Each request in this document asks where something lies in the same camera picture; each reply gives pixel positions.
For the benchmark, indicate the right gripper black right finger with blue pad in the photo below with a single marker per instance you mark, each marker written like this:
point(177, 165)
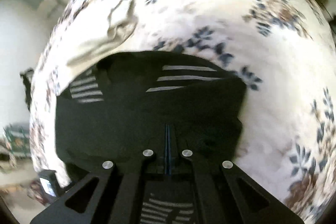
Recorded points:
point(204, 178)

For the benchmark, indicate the green patterned storage box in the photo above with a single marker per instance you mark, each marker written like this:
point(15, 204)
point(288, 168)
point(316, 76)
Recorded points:
point(17, 139)

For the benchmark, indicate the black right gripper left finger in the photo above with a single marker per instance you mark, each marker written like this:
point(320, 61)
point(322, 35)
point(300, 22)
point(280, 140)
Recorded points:
point(116, 192)

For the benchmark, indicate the cream ribbed knit garment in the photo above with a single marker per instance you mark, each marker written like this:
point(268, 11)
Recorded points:
point(102, 27)

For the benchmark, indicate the black object beside bed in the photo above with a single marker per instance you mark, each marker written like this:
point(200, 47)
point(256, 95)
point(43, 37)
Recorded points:
point(27, 77)

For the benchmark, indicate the black white-striped sweater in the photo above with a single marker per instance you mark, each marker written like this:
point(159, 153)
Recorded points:
point(131, 97)

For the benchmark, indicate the white floral bed sheet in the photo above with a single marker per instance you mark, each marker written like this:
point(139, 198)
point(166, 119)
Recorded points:
point(284, 52)

